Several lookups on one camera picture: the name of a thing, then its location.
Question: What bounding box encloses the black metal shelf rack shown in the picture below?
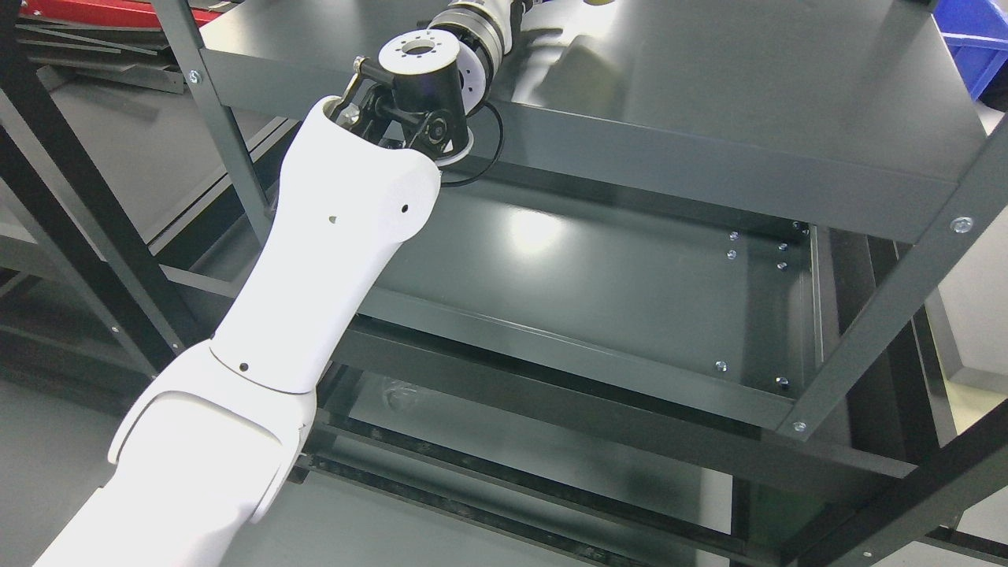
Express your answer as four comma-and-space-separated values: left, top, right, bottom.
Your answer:
2, 1, 291, 405

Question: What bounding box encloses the dark grey metal shelf rack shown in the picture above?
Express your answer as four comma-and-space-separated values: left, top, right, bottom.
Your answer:
172, 1, 1006, 566

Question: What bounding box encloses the blue plastic bin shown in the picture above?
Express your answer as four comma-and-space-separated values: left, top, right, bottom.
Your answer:
932, 1, 1007, 101

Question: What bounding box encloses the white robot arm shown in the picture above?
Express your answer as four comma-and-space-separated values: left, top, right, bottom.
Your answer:
37, 1, 533, 566

